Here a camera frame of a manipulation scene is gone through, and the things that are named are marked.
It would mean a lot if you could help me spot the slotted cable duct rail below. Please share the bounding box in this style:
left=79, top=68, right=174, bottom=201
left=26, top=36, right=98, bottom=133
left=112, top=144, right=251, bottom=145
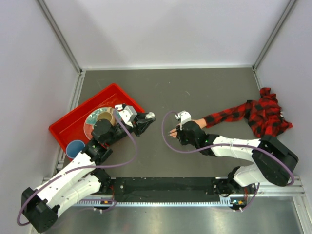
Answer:
left=65, top=195, right=259, bottom=208

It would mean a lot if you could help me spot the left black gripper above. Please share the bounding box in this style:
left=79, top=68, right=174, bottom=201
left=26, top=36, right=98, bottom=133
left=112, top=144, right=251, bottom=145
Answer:
left=106, top=112, right=156, bottom=146

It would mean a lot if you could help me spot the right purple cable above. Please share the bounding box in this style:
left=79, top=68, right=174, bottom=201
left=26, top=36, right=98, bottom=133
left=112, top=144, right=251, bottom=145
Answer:
left=161, top=111, right=295, bottom=212

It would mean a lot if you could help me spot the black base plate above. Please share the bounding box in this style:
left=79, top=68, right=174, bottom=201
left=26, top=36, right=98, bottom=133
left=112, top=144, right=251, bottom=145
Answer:
left=112, top=177, right=219, bottom=202

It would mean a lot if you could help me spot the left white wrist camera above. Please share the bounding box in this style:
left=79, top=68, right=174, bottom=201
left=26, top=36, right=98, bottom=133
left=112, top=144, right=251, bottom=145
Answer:
left=115, top=104, right=137, bottom=127

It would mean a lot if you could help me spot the red plastic tray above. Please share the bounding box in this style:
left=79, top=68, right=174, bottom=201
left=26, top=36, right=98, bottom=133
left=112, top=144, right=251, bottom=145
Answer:
left=49, top=83, right=145, bottom=150

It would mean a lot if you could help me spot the beige ceramic mug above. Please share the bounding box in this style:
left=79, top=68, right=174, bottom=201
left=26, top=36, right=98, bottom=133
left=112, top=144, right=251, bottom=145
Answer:
left=97, top=107, right=117, bottom=126

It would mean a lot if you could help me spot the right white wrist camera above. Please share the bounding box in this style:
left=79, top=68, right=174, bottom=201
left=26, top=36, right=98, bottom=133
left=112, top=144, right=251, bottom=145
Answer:
left=175, top=111, right=192, bottom=131

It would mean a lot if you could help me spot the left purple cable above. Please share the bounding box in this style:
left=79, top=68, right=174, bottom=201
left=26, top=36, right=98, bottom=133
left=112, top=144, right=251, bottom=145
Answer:
left=16, top=110, right=140, bottom=226

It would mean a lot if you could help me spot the blue plastic cup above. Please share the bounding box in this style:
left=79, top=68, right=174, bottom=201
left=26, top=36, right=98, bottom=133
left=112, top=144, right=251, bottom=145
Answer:
left=65, top=140, right=85, bottom=159

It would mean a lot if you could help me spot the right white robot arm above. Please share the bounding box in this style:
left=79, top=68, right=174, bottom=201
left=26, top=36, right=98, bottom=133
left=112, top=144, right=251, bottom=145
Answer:
left=175, top=120, right=298, bottom=193

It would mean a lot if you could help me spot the purple cable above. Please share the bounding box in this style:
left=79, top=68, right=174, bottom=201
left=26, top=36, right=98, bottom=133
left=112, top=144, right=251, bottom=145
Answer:
left=16, top=110, right=140, bottom=226
left=161, top=111, right=295, bottom=212

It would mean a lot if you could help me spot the red and teal plate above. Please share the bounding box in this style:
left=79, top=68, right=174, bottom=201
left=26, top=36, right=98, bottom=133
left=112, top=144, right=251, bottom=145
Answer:
left=83, top=107, right=115, bottom=139

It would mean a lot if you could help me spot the clear nail polish bottle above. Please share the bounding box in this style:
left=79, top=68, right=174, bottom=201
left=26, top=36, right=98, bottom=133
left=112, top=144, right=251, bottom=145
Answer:
left=145, top=112, right=155, bottom=119

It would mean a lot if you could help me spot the mannequin hand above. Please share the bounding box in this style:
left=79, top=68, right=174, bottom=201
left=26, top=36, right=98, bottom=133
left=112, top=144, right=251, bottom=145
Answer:
left=169, top=118, right=207, bottom=138

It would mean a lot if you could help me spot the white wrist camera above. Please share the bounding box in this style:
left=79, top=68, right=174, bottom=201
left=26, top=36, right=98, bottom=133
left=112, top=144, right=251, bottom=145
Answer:
left=175, top=111, right=192, bottom=131
left=115, top=104, right=137, bottom=127

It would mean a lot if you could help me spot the red plaid shirt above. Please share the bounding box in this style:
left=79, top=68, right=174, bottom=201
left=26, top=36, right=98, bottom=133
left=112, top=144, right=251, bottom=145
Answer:
left=204, top=87, right=293, bottom=138

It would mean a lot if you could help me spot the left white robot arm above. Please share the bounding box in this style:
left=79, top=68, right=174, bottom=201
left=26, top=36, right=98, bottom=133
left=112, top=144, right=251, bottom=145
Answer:
left=19, top=106, right=156, bottom=233

